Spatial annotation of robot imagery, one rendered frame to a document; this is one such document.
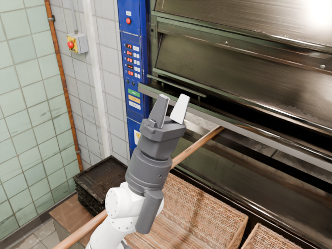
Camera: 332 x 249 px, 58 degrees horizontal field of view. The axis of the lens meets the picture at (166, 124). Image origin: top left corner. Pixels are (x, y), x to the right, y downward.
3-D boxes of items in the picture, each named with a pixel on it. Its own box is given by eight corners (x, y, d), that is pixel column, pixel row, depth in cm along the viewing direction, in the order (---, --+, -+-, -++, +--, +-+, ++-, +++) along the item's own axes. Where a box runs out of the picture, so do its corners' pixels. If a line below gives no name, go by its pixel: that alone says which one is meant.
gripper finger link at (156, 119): (172, 99, 56) (161, 128, 58) (159, 92, 58) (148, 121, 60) (167, 99, 55) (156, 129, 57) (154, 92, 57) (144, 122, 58)
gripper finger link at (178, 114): (179, 92, 64) (169, 118, 66) (191, 98, 63) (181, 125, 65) (182, 92, 66) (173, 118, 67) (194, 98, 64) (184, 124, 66)
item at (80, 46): (78, 47, 186) (76, 31, 180) (89, 51, 180) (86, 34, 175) (68, 51, 181) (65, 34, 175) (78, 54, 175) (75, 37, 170)
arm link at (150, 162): (197, 130, 65) (178, 176, 69) (163, 110, 70) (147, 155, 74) (166, 137, 55) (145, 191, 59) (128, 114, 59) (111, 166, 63)
